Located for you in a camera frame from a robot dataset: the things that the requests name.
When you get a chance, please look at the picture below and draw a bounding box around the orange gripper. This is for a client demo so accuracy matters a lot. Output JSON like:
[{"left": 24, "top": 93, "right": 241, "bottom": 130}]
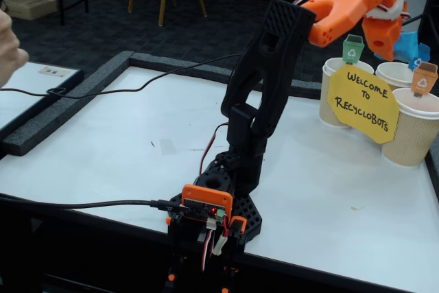
[{"left": 362, "top": 14, "right": 405, "bottom": 62}]

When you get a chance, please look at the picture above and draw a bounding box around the blue paper ball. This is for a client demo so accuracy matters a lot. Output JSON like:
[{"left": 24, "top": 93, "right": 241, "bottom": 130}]
[{"left": 392, "top": 30, "right": 430, "bottom": 62}]

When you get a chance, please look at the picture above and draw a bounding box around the black robot base with clamps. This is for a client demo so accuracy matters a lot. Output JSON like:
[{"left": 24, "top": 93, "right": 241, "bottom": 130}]
[{"left": 164, "top": 150, "right": 263, "bottom": 293}]

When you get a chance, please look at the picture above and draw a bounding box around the bare person hand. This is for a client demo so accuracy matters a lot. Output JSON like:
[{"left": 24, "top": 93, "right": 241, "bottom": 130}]
[{"left": 0, "top": 8, "right": 30, "bottom": 89}]

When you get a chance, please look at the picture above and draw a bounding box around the paper cup with blue tag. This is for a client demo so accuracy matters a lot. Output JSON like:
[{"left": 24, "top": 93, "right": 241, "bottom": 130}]
[{"left": 375, "top": 62, "right": 414, "bottom": 91}]

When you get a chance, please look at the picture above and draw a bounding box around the green recycling bin tag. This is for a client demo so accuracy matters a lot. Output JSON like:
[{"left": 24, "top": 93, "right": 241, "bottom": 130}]
[{"left": 342, "top": 34, "right": 366, "bottom": 66}]

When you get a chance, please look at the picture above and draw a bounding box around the blue recycling bin tag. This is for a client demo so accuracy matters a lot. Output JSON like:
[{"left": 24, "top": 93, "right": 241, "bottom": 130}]
[{"left": 407, "top": 43, "right": 431, "bottom": 70}]

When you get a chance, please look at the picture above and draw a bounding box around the orange recycling bin tag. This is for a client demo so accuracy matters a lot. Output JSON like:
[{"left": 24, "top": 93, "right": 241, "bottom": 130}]
[{"left": 410, "top": 61, "right": 439, "bottom": 98}]

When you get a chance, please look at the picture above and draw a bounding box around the white standing panel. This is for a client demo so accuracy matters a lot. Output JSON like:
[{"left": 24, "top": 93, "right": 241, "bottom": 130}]
[{"left": 404, "top": 0, "right": 439, "bottom": 38}]

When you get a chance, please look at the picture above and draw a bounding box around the yellow welcome sign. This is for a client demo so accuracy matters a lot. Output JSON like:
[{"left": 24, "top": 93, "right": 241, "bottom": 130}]
[{"left": 327, "top": 64, "right": 401, "bottom": 144}]

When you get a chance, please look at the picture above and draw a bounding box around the paper cup with green tag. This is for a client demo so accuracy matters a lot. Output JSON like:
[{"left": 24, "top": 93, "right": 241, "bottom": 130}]
[{"left": 318, "top": 58, "right": 375, "bottom": 129}]

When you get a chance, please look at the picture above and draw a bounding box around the paper cup with orange tag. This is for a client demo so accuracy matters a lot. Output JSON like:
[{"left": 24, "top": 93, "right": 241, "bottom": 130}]
[{"left": 381, "top": 87, "right": 439, "bottom": 167}]

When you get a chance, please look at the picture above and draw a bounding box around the short black foam strip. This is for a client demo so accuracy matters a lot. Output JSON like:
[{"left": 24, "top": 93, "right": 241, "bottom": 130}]
[{"left": 289, "top": 78, "right": 322, "bottom": 100}]

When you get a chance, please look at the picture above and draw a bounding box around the long black foam strip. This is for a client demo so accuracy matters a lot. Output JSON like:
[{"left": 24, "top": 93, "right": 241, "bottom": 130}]
[
  {"left": 1, "top": 51, "right": 134, "bottom": 156},
  {"left": 128, "top": 51, "right": 241, "bottom": 84}
]

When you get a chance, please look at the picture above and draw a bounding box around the orange controller board housing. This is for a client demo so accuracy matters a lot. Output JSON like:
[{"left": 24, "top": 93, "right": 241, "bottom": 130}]
[{"left": 180, "top": 184, "right": 234, "bottom": 221}]

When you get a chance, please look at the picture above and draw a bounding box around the small paper label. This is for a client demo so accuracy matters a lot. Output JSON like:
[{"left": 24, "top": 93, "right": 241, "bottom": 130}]
[{"left": 38, "top": 66, "right": 71, "bottom": 78}]

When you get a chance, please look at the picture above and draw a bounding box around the cardboard box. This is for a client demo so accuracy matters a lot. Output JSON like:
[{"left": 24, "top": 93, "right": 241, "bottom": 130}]
[{"left": 0, "top": 0, "right": 58, "bottom": 21}]

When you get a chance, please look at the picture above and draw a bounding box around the red white black servo wire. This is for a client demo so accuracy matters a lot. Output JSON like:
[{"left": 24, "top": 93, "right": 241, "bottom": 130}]
[{"left": 200, "top": 227, "right": 224, "bottom": 272}]

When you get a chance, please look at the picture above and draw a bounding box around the thin black camera cable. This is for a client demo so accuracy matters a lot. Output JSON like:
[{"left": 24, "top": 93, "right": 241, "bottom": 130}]
[{"left": 0, "top": 53, "right": 243, "bottom": 97}]

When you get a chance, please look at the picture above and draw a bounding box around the thick black USB cable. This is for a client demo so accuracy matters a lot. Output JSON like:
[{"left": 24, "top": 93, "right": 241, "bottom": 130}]
[{"left": 0, "top": 192, "right": 188, "bottom": 213}]

